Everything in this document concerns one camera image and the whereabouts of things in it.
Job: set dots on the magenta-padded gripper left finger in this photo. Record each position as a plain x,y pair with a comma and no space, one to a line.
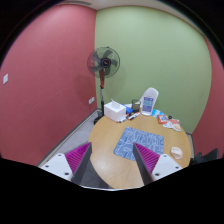
72,165

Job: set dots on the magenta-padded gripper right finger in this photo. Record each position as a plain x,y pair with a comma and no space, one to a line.
153,166

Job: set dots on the blue patterned mouse pad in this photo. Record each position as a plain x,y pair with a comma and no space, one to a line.
124,147

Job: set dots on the round wooden table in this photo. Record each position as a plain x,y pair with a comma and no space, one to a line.
122,173

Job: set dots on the white orange snack packet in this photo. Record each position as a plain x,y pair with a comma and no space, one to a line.
173,124

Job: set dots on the blue snack packet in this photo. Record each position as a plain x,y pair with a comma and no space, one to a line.
155,113

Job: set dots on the black and white marker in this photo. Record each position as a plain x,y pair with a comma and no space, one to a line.
134,116

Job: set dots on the dark cup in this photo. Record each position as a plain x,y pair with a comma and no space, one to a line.
136,105

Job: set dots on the black chair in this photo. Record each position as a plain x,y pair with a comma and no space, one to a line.
199,158

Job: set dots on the white tissue box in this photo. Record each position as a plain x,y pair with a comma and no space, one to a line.
115,111

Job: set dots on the black standing fan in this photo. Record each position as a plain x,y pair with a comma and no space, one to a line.
103,63

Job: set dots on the white wall power socket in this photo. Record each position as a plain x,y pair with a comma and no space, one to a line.
91,100

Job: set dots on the white wall light switch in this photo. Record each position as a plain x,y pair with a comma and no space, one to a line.
5,79

